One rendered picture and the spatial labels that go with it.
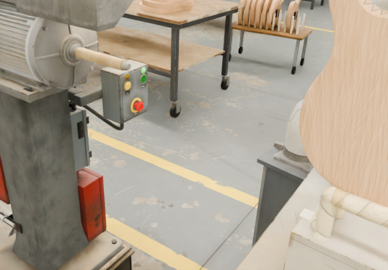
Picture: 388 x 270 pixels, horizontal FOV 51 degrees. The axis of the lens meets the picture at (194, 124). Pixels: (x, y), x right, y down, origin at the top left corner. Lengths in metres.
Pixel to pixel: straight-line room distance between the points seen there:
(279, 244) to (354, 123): 0.43
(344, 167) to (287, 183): 1.04
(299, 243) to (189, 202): 1.86
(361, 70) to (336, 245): 0.33
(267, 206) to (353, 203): 1.18
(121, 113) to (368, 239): 0.99
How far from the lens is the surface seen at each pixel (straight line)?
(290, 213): 1.14
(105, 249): 1.93
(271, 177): 1.82
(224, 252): 2.33
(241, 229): 2.49
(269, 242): 1.05
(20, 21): 1.34
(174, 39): 3.43
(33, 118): 1.49
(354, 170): 0.76
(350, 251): 0.82
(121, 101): 1.51
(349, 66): 0.69
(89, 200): 1.81
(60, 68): 1.30
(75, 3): 1.01
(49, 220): 1.73
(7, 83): 1.46
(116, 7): 1.01
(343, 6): 0.67
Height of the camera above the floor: 1.63
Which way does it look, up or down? 27 degrees down
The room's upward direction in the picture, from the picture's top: 3 degrees clockwise
